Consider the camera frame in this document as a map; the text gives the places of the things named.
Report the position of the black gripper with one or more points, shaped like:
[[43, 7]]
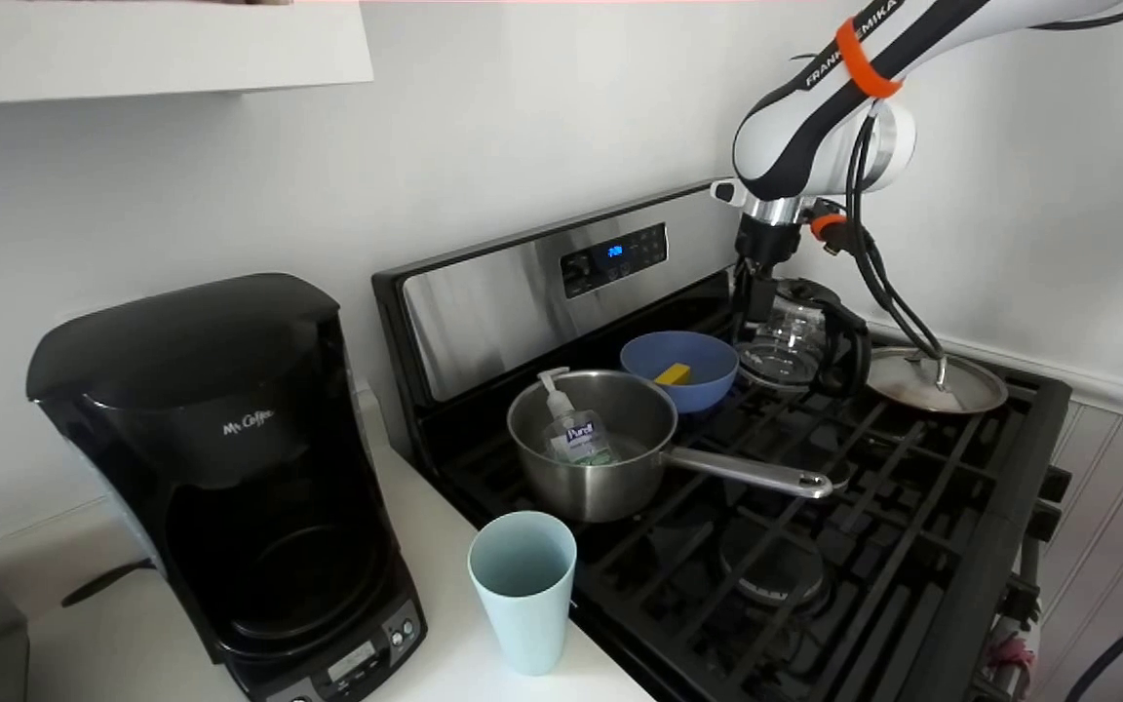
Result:
[[759, 252]]

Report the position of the yellow block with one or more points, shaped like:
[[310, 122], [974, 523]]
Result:
[[672, 377]]

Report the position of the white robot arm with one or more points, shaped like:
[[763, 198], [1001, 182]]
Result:
[[987, 128]]

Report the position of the blue bowl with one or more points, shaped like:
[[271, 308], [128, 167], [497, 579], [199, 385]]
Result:
[[709, 355]]

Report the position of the glass coffee carafe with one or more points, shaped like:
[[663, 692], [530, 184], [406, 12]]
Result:
[[797, 337]]

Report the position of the steel pot lid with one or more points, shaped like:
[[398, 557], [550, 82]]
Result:
[[948, 385]]

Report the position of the stainless steel gas stove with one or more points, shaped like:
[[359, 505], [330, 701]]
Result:
[[839, 549]]

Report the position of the clear soap bottle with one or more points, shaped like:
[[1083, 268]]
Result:
[[573, 434]]

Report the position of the steel saucepan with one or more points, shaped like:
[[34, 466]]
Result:
[[640, 434]]

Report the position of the light blue plastic cup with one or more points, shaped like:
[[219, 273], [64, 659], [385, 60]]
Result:
[[523, 579]]

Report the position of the black coffee maker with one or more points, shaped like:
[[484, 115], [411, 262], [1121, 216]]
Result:
[[224, 425]]

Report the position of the white upper cabinet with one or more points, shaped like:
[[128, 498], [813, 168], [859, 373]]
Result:
[[155, 48]]

